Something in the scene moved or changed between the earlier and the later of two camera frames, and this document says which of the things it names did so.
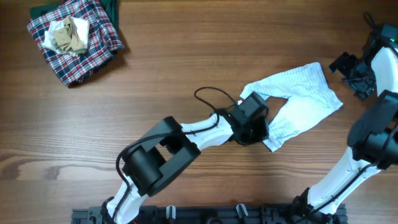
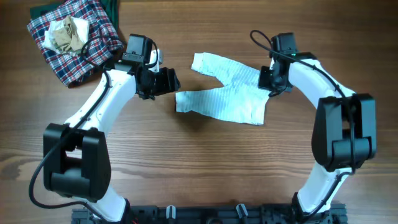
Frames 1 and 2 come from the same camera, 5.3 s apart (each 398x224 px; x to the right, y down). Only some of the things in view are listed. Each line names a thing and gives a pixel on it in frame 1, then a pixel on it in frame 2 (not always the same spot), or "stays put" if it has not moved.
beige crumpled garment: (68, 38) stays put
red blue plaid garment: (103, 40) stays put
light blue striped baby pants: (309, 97) -> (240, 99)
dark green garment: (111, 7) stays put
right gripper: (351, 66) -> (265, 78)
